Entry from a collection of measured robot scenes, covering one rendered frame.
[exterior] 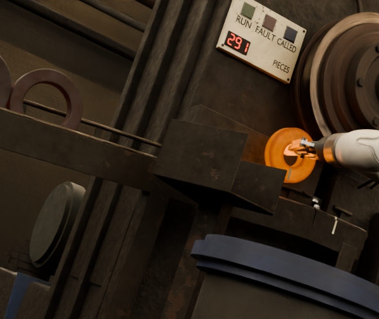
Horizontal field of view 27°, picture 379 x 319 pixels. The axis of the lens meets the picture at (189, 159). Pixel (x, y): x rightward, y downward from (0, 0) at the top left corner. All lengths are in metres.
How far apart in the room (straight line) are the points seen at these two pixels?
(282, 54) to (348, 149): 0.55
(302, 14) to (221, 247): 1.48
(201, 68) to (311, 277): 1.33
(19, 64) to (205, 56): 6.06
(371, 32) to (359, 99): 0.23
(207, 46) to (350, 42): 0.42
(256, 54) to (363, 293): 1.36
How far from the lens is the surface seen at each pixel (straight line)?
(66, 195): 3.26
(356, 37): 2.39
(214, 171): 1.74
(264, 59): 2.39
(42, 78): 1.98
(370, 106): 2.33
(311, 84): 2.31
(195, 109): 2.24
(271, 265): 1.08
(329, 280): 1.09
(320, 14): 2.55
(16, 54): 8.32
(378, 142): 1.93
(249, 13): 2.38
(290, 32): 2.45
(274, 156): 2.22
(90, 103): 8.49
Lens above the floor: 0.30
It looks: 11 degrees up
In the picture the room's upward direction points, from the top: 19 degrees clockwise
